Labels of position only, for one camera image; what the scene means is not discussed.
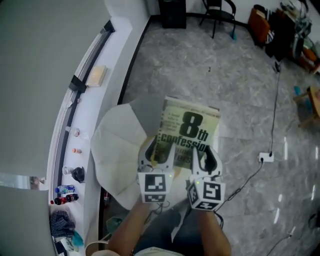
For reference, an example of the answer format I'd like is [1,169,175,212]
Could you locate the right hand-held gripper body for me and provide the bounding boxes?
[186,172,227,213]

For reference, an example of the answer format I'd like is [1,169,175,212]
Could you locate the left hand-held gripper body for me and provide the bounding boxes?
[136,164,175,204]

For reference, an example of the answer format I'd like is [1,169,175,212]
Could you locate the green paperback book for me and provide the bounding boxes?
[151,95,221,169]

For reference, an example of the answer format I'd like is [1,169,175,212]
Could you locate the person's right forearm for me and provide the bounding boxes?
[196,210,232,256]

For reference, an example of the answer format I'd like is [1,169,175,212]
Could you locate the person's left forearm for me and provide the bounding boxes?
[106,199,152,256]

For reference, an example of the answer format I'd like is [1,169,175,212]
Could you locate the beige book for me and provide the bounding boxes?
[85,65,109,88]

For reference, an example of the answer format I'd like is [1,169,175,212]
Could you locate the person's dark shorts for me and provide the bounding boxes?
[138,202,204,251]

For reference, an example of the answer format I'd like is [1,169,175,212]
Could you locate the white power strip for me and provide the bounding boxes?
[257,151,275,163]

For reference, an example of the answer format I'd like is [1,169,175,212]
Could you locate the person's light shirt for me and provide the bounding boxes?
[131,246,186,256]

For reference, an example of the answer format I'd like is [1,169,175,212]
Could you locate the black plastic bag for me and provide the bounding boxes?
[70,165,86,184]

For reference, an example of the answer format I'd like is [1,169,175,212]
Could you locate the clear plastic bottle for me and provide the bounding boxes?
[65,126,82,137]

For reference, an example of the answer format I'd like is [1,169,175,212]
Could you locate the blue label drink bottle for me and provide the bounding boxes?
[54,184,76,195]

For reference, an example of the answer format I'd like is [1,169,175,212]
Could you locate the dark cola bottle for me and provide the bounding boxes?
[50,193,80,206]

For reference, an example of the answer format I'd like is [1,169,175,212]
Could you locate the teal plastic bag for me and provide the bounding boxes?
[71,230,85,248]

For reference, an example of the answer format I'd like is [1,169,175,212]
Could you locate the plaid cloth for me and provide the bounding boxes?
[49,210,76,238]

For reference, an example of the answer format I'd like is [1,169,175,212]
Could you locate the wooden stool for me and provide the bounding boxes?
[292,85,320,130]

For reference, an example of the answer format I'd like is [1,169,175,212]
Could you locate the teal broom head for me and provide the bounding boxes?
[228,24,239,41]

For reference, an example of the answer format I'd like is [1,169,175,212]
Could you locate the black bag pile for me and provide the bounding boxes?
[264,8,297,62]

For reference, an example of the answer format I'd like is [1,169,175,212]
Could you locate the orange brown suitcase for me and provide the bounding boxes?
[247,4,273,47]

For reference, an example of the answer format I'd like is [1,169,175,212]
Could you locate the black cabinet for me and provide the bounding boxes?
[158,0,187,29]

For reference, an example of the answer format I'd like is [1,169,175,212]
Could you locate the black chair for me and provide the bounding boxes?
[198,0,237,39]

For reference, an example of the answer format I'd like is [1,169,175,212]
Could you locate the black power strip cord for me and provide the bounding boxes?
[213,159,264,216]

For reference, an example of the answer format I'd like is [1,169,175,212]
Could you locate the long black cable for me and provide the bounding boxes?
[268,60,283,154]

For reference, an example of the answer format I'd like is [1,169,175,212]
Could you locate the white bag handle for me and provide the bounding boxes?
[85,233,114,256]

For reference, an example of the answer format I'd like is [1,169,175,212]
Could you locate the black window frame bracket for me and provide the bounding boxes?
[68,74,87,94]

